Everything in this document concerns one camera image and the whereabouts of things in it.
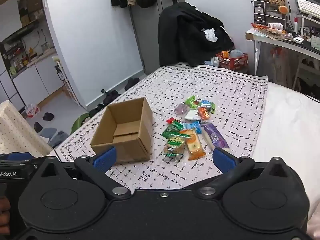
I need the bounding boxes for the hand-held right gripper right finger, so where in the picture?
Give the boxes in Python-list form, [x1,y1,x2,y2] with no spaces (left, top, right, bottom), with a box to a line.
[199,147,290,200]

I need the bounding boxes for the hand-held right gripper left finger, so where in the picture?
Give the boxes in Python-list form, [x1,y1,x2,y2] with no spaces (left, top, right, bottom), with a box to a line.
[37,146,132,200]

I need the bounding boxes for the long purple snack packet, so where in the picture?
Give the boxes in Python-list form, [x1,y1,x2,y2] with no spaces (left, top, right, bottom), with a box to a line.
[201,123,230,151]

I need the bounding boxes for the brown cardboard box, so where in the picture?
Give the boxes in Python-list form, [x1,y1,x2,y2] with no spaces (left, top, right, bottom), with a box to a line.
[90,97,153,165]

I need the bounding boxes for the orange bread packet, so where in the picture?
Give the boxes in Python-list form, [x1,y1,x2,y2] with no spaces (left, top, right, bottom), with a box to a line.
[180,128,207,161]

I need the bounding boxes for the blue snack packet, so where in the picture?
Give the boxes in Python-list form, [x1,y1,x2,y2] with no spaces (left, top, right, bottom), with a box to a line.
[186,121,202,134]

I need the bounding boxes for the green and yellow snack packet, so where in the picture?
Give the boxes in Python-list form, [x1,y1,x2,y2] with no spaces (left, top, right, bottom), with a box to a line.
[166,131,192,146]

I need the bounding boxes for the dark green snack packet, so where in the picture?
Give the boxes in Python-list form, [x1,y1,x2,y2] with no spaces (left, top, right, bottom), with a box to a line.
[161,121,187,139]

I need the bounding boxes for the person's left hand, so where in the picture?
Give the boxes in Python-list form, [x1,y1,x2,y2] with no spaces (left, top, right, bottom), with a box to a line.
[0,196,11,228]

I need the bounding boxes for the cream dotted cushion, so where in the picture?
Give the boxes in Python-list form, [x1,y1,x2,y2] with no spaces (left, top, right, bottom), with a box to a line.
[0,100,53,158]

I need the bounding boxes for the grey slippers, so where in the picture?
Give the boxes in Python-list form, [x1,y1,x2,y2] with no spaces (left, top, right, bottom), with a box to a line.
[40,127,69,148]

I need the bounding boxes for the green bag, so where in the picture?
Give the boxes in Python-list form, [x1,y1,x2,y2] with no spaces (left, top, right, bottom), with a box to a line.
[70,114,92,134]

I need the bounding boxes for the small orange snack packet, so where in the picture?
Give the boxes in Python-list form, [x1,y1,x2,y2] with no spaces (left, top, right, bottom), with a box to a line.
[197,107,212,120]

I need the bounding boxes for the clear packet with brown cake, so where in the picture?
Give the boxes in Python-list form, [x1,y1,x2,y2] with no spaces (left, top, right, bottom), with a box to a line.
[161,142,186,162]

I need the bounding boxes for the white and black snack packet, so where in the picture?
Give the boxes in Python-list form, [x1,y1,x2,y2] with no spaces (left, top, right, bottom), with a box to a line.
[184,109,202,122]

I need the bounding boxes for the white red plastic bag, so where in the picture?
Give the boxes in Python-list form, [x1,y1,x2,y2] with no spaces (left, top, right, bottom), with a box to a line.
[24,103,40,118]

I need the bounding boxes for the pile of black clothes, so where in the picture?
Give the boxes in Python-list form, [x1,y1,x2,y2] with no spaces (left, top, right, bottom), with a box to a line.
[89,90,122,118]

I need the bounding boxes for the clear packet with purple cake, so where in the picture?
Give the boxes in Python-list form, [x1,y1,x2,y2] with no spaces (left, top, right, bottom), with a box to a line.
[174,103,190,115]

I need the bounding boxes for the light green snack packet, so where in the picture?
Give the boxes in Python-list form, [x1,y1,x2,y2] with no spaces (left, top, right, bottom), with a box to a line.
[185,96,200,109]

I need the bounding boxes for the white black patterned blanket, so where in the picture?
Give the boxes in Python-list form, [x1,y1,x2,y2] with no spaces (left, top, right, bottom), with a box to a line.
[54,65,269,190]

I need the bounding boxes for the white bed sheet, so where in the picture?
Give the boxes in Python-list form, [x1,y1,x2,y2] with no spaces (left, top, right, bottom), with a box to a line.
[252,81,320,230]

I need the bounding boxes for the black shoes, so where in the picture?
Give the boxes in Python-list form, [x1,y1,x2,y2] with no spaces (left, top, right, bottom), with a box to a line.
[124,77,140,90]

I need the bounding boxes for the white cabinet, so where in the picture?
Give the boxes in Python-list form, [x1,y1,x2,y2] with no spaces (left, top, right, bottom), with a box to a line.
[0,52,66,107]

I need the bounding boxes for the white narrow rack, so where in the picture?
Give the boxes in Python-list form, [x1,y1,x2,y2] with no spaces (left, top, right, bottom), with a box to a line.
[52,56,80,107]

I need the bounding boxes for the red plastic basket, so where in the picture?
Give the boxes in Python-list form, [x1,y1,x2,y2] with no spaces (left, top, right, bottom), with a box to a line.
[215,51,249,71]

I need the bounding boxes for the crumpled white cloth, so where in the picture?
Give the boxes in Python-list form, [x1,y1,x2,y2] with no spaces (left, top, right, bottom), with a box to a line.
[202,28,218,42]

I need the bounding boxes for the white desk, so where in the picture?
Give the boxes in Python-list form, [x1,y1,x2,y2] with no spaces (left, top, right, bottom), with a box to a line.
[245,27,320,90]

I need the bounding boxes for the black jacket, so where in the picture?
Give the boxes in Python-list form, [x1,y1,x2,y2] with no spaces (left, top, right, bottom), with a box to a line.
[157,2,235,67]

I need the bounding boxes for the drawer cabinet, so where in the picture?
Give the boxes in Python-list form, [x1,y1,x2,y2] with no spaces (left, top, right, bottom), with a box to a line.
[253,0,287,25]

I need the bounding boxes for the white keyboard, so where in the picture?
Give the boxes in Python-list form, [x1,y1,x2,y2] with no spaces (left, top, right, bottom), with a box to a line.
[296,0,320,19]

